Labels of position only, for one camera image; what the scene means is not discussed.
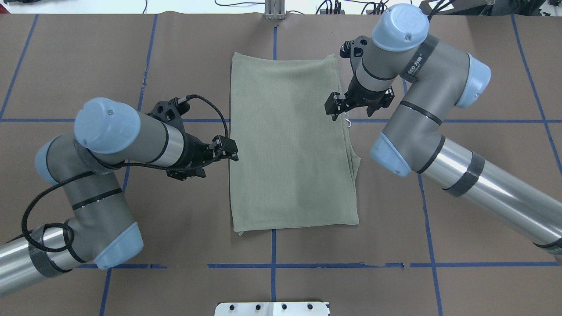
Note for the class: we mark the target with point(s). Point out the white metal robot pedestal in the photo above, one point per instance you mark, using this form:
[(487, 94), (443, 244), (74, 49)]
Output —
[(306, 308)]

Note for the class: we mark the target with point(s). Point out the olive green long-sleeve shirt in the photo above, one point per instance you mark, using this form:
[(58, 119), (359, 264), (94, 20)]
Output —
[(297, 167)]

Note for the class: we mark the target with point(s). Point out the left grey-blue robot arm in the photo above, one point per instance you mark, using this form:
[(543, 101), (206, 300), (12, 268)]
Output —
[(107, 136)]

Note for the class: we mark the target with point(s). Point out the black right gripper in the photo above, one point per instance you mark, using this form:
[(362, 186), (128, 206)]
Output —
[(362, 95)]

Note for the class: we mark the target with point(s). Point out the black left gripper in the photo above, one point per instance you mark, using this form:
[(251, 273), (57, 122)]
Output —
[(193, 152)]

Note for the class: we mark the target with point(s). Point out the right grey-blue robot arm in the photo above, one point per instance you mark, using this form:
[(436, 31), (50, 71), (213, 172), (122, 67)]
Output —
[(441, 77)]

